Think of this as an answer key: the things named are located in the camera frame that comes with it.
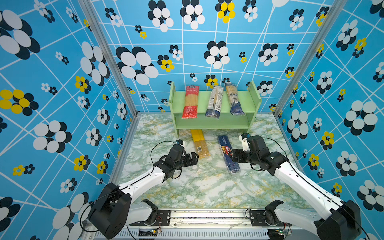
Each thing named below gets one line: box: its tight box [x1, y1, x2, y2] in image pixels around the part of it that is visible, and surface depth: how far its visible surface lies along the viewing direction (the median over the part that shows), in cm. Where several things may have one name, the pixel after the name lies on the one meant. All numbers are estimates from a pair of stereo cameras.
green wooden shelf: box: [169, 80, 262, 139], surface depth 91 cm
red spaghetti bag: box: [182, 85, 200, 119], surface depth 87 cm
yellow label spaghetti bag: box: [191, 129, 211, 159], surface depth 101 cm
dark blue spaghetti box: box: [217, 135, 241, 174], surface depth 96 cm
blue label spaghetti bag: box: [205, 85, 225, 120], surface depth 86 cm
